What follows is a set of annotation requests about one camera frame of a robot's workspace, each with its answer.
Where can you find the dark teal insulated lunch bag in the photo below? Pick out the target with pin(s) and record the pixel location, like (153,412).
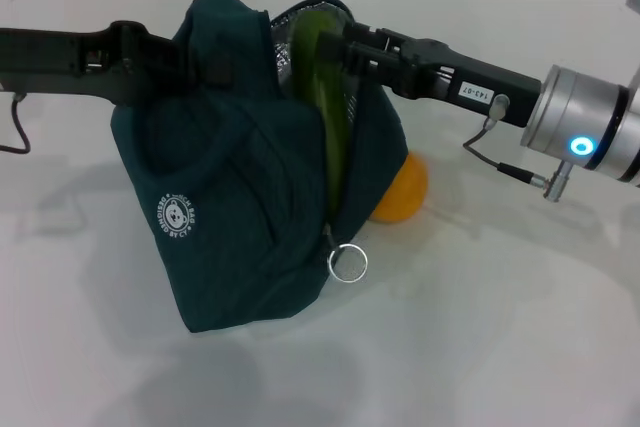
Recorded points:
(225,187)

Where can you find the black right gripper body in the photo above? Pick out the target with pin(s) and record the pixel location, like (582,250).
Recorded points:
(450,74)

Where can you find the orange yellow pear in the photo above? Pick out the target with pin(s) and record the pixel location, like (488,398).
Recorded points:
(405,192)

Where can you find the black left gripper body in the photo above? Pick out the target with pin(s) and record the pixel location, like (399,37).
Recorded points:
(60,62)

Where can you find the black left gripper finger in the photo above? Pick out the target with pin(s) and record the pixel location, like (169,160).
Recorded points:
(200,67)

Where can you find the green cucumber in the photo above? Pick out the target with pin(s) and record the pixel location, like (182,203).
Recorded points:
(325,112)

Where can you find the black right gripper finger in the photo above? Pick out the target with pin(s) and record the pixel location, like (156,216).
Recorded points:
(350,58)
(375,34)

